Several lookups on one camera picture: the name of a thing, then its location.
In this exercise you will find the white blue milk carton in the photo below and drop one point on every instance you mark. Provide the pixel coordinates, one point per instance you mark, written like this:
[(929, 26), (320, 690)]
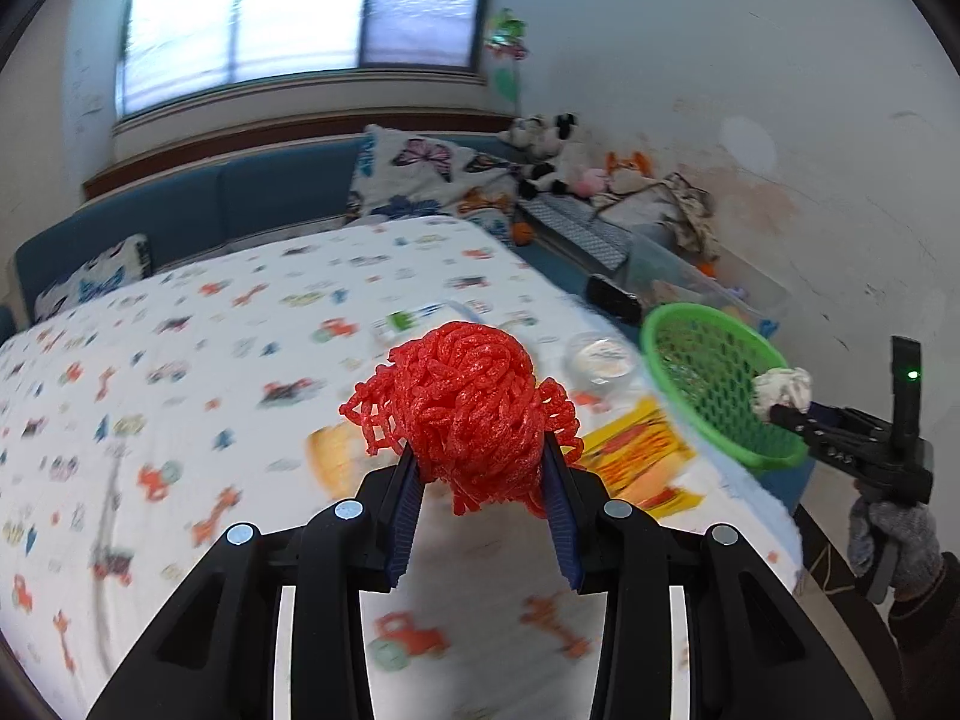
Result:
[(409, 321)]

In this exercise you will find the beige patterned cloth bag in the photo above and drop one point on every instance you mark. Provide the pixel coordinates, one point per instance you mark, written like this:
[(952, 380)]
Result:
[(690, 214)]

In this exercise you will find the grey white plush toy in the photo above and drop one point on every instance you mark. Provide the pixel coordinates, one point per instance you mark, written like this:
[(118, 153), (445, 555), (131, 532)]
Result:
[(519, 133)]

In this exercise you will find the person's right hand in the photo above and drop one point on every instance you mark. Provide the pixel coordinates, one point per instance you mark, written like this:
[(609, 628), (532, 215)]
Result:
[(911, 540)]

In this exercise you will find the black device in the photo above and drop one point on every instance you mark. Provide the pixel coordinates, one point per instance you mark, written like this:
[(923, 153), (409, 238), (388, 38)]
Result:
[(613, 298)]

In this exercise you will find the yellow snack wrapper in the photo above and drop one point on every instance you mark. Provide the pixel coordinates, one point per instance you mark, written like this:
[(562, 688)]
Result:
[(645, 457)]

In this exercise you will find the printed vehicle blanket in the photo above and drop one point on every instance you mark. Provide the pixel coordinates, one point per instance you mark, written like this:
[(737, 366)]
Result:
[(187, 390)]

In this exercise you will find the window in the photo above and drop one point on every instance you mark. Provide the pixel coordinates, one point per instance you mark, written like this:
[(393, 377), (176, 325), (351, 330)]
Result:
[(300, 15)]

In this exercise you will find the black white cow plush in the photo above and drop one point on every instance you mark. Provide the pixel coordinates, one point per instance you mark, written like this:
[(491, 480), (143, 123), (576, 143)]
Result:
[(551, 139)]

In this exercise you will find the small orange ball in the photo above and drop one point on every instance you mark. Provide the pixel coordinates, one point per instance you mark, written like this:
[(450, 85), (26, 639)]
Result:
[(523, 232)]

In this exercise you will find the grey patterned mat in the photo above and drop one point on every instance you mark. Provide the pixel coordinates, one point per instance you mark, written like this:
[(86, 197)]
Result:
[(577, 229)]

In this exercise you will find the large butterfly print pillow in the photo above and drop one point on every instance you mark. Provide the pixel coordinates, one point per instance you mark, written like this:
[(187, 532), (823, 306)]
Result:
[(427, 172)]

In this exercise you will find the bread slice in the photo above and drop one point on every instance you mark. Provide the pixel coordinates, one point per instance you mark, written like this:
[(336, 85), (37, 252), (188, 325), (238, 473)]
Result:
[(334, 457)]

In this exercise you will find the blue padded sofa back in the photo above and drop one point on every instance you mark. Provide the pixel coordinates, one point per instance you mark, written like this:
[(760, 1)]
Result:
[(270, 195)]

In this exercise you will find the green plastic mesh basket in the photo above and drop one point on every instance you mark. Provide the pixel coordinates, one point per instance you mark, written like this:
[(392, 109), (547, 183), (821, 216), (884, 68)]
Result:
[(720, 390)]

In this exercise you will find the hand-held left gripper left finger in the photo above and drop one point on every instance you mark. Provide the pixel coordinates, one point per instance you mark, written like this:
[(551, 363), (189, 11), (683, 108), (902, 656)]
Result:
[(401, 529)]

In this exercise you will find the orange fox plush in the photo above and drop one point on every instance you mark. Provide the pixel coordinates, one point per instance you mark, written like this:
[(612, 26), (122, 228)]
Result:
[(626, 171)]

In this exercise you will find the white paper ball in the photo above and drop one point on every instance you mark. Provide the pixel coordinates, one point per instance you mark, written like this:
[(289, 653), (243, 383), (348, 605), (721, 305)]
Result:
[(784, 388)]

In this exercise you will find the clear plastic storage box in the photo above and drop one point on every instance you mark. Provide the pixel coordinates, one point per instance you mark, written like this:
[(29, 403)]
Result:
[(697, 277)]

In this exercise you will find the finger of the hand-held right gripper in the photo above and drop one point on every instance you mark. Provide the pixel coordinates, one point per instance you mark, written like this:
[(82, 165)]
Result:
[(806, 431), (844, 416)]

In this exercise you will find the red foam fruit net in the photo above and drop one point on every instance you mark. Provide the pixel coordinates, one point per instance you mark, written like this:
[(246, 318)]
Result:
[(465, 405)]

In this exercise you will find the small blue print pillow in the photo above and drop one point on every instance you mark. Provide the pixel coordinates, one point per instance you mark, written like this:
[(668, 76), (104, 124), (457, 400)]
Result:
[(86, 281)]

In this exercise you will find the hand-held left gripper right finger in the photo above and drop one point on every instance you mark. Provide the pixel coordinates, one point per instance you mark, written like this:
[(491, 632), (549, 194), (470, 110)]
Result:
[(564, 532)]

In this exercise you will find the person's right forearm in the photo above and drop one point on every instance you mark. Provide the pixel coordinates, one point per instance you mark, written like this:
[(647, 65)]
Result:
[(930, 607)]

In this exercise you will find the colourful pinwheel toy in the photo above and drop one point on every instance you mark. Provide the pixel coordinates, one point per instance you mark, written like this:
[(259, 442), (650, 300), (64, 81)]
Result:
[(508, 41)]

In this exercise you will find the pink plush toy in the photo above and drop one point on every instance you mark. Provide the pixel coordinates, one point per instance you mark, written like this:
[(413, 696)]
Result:
[(591, 180)]

